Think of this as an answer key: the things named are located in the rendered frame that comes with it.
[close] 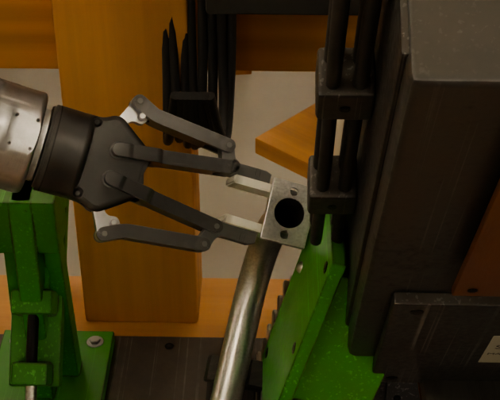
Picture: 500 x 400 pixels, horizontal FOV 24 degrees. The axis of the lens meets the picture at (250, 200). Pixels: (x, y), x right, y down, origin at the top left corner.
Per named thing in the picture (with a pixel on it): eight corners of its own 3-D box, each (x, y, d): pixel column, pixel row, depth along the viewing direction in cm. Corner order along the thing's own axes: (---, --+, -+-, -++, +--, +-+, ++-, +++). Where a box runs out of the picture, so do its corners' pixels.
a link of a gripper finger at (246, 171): (210, 172, 102) (218, 140, 103) (264, 187, 103) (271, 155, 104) (215, 170, 101) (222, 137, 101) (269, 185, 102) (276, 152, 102)
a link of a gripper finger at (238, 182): (225, 186, 103) (227, 178, 103) (298, 205, 105) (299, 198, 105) (233, 182, 100) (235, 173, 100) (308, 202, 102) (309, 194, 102)
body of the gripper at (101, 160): (28, 187, 93) (139, 218, 95) (57, 89, 95) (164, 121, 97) (21, 198, 100) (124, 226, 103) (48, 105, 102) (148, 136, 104)
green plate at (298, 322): (350, 463, 102) (432, 286, 90) (259, 444, 101) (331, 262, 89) (344, 372, 111) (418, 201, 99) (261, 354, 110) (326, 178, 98)
